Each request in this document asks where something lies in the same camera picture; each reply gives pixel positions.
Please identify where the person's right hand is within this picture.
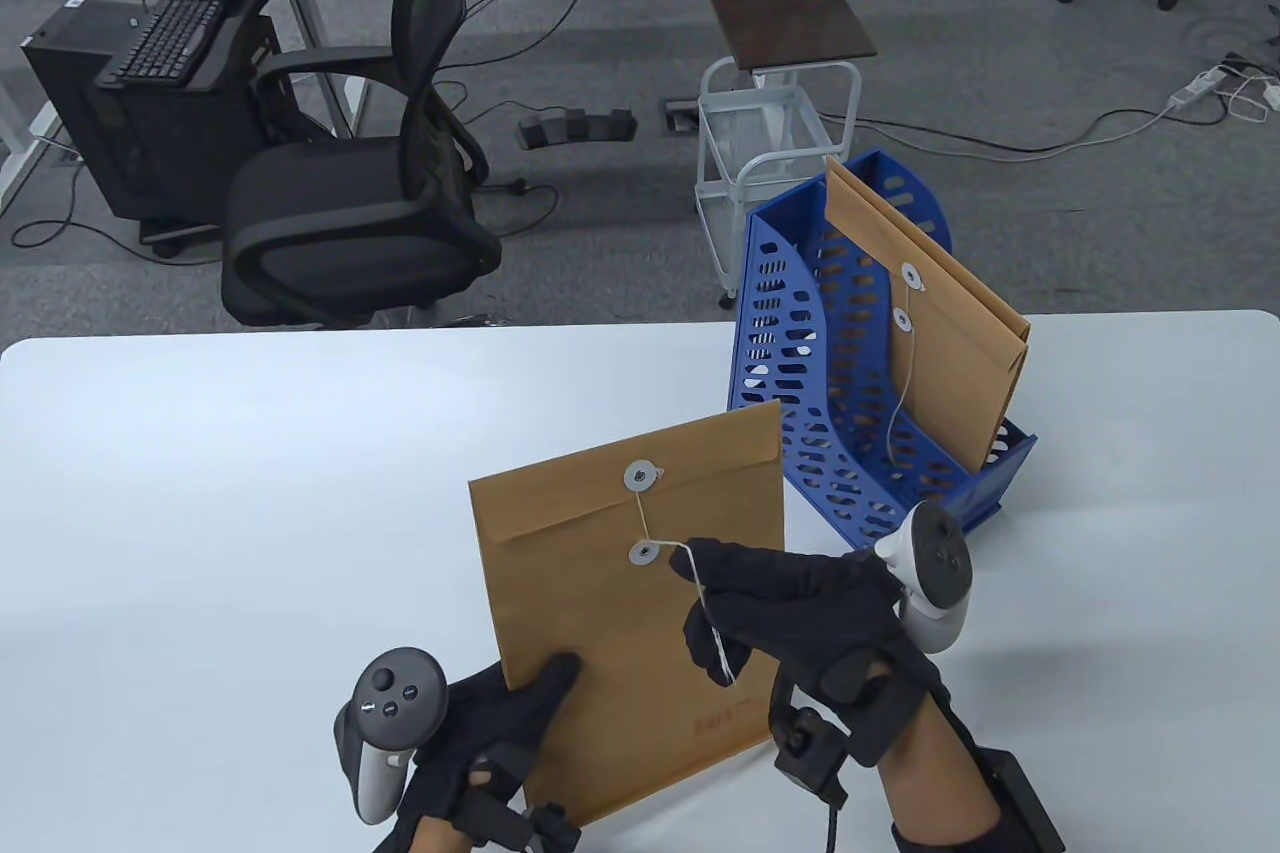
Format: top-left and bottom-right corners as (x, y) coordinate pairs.
(668, 538), (951, 766)

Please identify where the person's left hand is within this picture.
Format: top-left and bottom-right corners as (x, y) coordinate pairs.
(398, 651), (584, 824)

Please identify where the brown document pouch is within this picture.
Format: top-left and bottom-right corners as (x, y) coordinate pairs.
(833, 157), (1033, 342)
(468, 400), (786, 829)
(824, 168), (1029, 474)

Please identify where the person's left forearm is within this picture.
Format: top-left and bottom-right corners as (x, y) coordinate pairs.
(408, 815), (476, 853)

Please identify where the person's right forearm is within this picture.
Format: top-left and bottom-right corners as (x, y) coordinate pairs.
(878, 693), (1001, 853)

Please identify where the black forearm box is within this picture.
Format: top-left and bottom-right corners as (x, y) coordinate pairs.
(985, 748), (1068, 853)

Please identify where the blue perforated file holder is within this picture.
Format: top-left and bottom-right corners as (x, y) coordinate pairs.
(727, 150), (1038, 556)

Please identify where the white rolling cart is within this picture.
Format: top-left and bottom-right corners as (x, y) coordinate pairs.
(695, 58), (863, 310)

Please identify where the black mesh office chair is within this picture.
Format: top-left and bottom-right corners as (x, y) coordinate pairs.
(220, 0), (503, 330)

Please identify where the dark brown wooden board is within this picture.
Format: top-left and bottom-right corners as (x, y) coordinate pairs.
(697, 0), (879, 75)

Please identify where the black computer tower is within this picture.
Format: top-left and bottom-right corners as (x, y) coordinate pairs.
(20, 0), (291, 224)

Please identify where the white power strip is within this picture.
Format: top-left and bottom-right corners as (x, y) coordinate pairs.
(1167, 65), (1228, 110)

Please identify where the grey metal desk leg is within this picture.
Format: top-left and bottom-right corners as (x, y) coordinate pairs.
(258, 0), (371, 140)

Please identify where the black keyboard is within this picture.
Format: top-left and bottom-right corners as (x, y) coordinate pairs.
(95, 0), (233, 86)

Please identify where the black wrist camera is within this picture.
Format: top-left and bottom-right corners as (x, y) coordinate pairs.
(768, 663), (853, 809)
(470, 763), (583, 853)

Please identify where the grey floor cable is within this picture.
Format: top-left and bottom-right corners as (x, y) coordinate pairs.
(1040, 88), (1233, 156)

